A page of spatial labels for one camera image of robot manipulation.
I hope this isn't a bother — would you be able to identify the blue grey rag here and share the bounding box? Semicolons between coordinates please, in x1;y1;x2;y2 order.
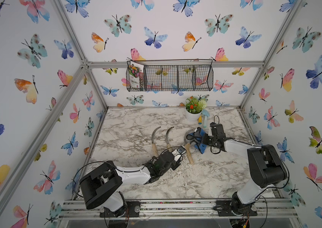
191;127;207;154

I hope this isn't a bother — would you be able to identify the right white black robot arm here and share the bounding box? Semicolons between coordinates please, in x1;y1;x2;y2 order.
185;122;290;216

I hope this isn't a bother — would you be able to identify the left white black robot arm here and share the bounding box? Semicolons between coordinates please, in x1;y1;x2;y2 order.
79;147;183;218

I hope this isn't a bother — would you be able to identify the white pot with plant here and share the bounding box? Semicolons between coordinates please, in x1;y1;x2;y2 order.
185;96;208;123

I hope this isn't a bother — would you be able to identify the seed packet in basket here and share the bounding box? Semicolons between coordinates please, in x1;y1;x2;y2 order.
128;61;144;89

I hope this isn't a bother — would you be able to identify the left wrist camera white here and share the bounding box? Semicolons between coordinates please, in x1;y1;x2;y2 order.
172;146;186;162

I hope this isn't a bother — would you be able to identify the black wire wall basket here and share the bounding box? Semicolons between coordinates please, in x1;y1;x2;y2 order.
126;59;214;92

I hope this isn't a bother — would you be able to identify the aluminium front rail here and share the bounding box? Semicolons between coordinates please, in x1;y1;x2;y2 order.
59;198;298;220

